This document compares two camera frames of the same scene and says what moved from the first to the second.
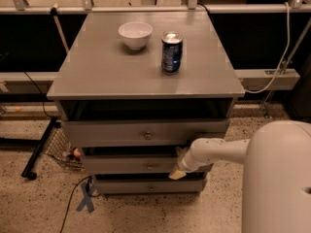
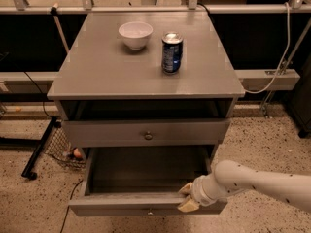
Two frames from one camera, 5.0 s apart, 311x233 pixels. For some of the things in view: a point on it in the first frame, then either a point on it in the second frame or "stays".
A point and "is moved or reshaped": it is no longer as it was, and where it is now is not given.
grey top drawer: x=141 y=133 stays
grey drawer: x=128 y=164 is moved or reshaped
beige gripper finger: x=181 y=151 to x=188 y=188
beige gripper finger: x=177 y=174 to x=189 y=205
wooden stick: x=53 y=12 stays
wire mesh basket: x=59 y=148 stays
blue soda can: x=171 y=52 stays
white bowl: x=135 y=34 stays
